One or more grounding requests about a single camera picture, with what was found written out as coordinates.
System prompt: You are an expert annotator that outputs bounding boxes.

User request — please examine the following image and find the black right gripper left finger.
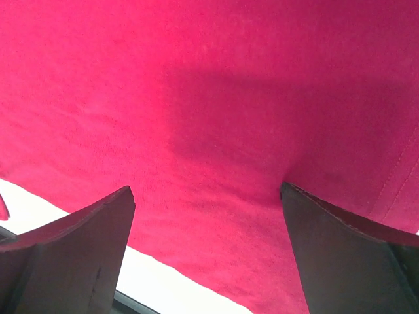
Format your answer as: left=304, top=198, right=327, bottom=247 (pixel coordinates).
left=1, top=186, right=136, bottom=313

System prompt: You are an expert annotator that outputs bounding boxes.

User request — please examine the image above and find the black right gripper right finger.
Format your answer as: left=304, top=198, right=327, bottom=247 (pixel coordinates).
left=280, top=183, right=418, bottom=313

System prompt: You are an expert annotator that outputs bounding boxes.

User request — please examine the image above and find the magenta pink t shirt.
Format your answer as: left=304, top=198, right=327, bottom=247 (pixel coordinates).
left=1, top=1, right=418, bottom=313

